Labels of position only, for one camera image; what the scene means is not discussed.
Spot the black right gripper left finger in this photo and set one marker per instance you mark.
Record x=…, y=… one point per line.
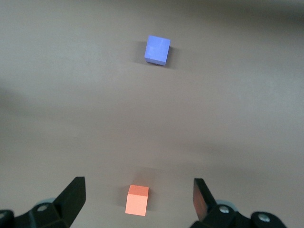
x=59, y=213

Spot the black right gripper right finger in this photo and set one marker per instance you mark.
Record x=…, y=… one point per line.
x=213, y=216

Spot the orange foam block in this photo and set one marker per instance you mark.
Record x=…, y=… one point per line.
x=137, y=202

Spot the brown table cover sheet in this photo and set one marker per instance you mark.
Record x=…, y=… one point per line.
x=152, y=118

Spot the purple foam block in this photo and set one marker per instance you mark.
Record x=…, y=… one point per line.
x=157, y=50

